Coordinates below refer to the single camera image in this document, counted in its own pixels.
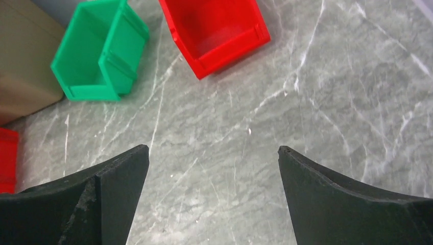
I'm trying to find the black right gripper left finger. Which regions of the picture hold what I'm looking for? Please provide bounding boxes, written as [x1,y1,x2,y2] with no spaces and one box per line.
[1,144,149,244]

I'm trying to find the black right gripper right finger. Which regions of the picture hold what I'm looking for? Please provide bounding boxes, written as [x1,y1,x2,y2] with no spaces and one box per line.
[278,146,432,244]

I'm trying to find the red plastic bin left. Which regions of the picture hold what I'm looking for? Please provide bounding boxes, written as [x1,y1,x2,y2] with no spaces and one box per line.
[1,128,19,193]

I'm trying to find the red plastic bin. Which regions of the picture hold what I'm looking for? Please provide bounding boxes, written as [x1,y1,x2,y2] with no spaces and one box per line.
[1,128,19,193]
[159,0,271,80]

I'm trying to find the green plastic bin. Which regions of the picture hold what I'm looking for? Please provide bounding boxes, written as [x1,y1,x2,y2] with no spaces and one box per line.
[51,0,150,101]

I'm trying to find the tan plastic toolbox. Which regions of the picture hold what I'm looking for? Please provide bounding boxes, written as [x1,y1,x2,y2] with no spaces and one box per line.
[1,1,65,125]

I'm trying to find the red plastic bin right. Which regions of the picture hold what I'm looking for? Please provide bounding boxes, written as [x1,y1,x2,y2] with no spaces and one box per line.
[159,0,271,80]

